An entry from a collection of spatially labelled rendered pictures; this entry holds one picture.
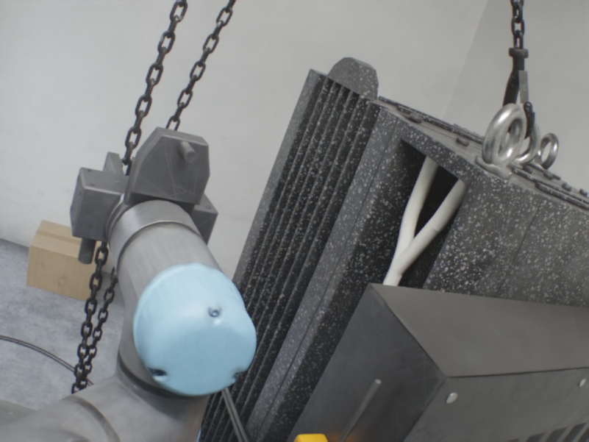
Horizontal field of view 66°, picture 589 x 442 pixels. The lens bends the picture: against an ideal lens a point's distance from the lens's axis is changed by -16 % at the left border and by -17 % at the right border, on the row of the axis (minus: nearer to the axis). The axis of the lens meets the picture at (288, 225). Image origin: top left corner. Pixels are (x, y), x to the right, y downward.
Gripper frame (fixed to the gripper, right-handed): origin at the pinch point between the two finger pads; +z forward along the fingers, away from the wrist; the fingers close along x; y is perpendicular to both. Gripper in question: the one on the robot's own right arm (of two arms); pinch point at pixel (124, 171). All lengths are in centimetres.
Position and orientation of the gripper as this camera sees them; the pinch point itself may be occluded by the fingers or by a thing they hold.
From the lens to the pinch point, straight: 59.0
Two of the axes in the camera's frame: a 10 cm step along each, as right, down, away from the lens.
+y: -3.6, 8.8, 3.0
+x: 8.4, 1.6, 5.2
